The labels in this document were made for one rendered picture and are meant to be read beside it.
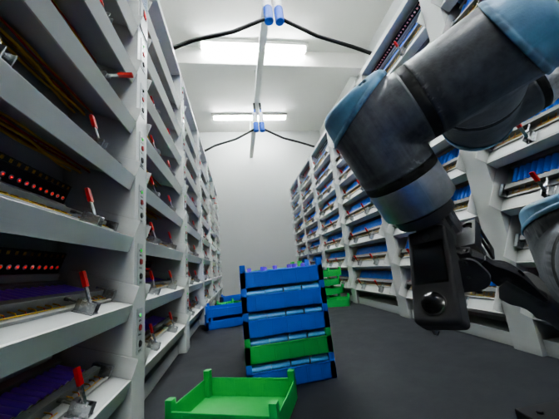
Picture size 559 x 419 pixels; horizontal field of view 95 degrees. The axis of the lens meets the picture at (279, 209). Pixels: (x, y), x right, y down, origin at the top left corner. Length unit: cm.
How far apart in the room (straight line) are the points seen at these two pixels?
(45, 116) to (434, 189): 60
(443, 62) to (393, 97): 5
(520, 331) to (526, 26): 113
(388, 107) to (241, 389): 89
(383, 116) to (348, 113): 4
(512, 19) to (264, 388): 94
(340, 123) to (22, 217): 46
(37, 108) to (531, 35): 64
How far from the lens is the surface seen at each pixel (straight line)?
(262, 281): 93
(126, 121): 94
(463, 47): 32
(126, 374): 89
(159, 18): 172
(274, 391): 95
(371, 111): 31
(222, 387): 101
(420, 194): 33
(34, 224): 55
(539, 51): 34
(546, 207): 45
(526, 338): 133
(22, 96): 58
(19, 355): 54
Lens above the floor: 39
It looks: 12 degrees up
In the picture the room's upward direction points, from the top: 6 degrees counter-clockwise
